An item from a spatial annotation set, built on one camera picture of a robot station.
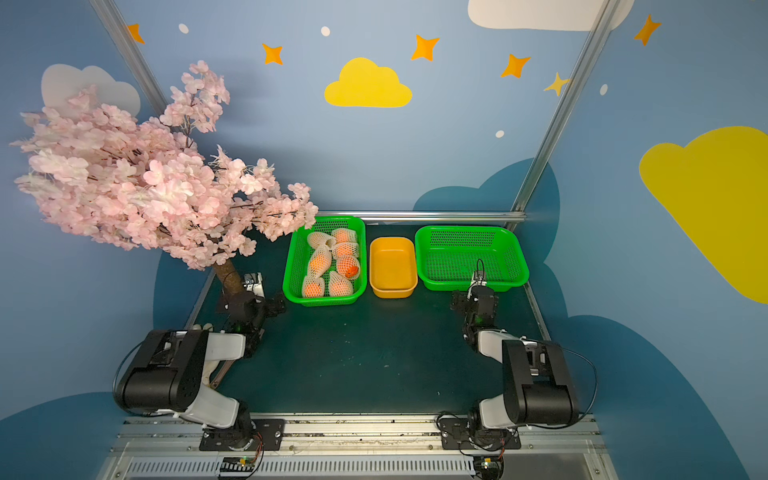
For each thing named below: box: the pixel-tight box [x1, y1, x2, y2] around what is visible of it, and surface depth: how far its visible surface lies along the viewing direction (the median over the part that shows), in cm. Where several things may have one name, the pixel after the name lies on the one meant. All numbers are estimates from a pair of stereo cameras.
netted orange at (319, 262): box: [308, 245, 332, 279], surface depth 103 cm
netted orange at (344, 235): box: [331, 228, 357, 243], surface depth 113 cm
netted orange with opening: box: [336, 255, 360, 280], surface depth 103 cm
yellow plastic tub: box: [369, 236, 419, 299], surface depth 110 cm
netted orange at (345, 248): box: [332, 242, 359, 259], surface depth 109 cm
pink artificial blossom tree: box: [12, 60, 318, 296], surface depth 62 cm
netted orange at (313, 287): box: [302, 276, 325, 298], surface depth 97 cm
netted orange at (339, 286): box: [328, 271, 353, 297], surface depth 97 cm
